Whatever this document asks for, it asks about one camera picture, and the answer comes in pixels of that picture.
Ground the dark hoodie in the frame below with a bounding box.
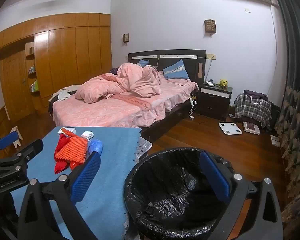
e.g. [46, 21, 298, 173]
[244, 90, 268, 100]

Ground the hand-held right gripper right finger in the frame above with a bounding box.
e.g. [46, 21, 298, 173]
[199, 151, 284, 240]

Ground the white wooden stool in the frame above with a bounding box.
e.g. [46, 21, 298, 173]
[9, 126, 24, 147]

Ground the air conditioner pipe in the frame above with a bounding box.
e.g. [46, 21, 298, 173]
[269, 4, 285, 105]

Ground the plaid shirt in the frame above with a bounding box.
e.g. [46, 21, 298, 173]
[234, 92, 272, 128]

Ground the low wooden cabinet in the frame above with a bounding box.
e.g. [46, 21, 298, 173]
[0, 102, 12, 143]

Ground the blue tablecloth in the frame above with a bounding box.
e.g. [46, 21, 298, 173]
[10, 126, 142, 240]

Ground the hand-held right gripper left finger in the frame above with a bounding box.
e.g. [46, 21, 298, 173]
[17, 151, 102, 240]

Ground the orange cloth piece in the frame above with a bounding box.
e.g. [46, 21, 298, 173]
[61, 127, 78, 138]

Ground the pink bed with duvet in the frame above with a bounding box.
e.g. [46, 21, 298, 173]
[49, 49, 207, 143]
[52, 76, 199, 128]

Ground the black bag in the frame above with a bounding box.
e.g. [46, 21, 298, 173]
[267, 101, 280, 132]

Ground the wooden wardrobe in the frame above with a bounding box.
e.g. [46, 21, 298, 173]
[0, 13, 113, 123]

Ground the waste bin with black bag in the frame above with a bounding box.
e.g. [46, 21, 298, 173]
[124, 147, 237, 240]

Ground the large blue pillow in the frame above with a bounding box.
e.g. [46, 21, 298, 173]
[162, 59, 190, 80]

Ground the pile of pale clothes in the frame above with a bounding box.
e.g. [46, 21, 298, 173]
[49, 85, 82, 103]

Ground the pink duvet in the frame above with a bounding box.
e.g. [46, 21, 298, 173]
[75, 64, 164, 104]

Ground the orange mesh pad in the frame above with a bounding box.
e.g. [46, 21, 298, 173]
[54, 136, 89, 170]

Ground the blue plastic bag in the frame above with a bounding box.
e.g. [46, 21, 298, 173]
[87, 139, 104, 157]

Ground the teal patterned curtain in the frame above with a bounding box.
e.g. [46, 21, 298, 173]
[267, 0, 300, 230]

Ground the white socket cable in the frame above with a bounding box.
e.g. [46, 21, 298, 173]
[205, 58, 213, 80]

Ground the dark nightstand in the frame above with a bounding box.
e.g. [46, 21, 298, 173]
[197, 82, 233, 122]

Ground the white bathroom scale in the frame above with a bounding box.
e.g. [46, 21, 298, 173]
[219, 122, 243, 136]

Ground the white scale with maroon centre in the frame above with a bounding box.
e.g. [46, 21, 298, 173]
[242, 122, 261, 135]

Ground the red cloth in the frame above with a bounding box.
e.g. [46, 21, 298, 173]
[54, 133, 77, 175]

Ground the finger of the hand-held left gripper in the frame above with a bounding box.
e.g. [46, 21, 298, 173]
[0, 139, 44, 180]
[0, 131, 19, 159]

